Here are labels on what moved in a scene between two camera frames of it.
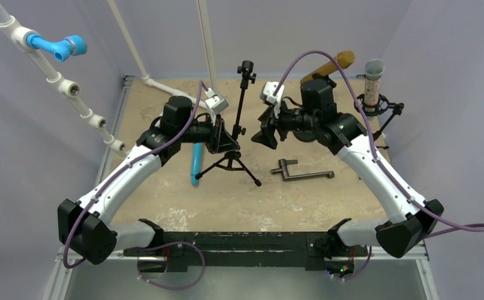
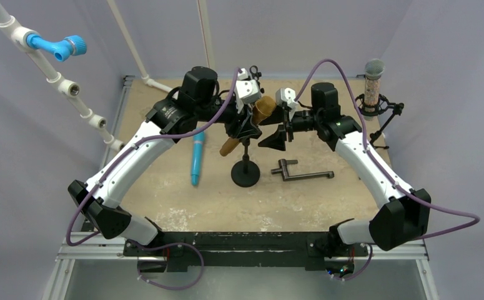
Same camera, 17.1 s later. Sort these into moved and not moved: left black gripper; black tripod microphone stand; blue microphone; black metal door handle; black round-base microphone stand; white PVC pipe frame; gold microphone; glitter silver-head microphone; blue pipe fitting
Moved: left black gripper; black round-base microphone stand; gold microphone; black tripod microphone stand
Not moved: blue pipe fitting; blue microphone; glitter silver-head microphone; black metal door handle; white PVC pipe frame
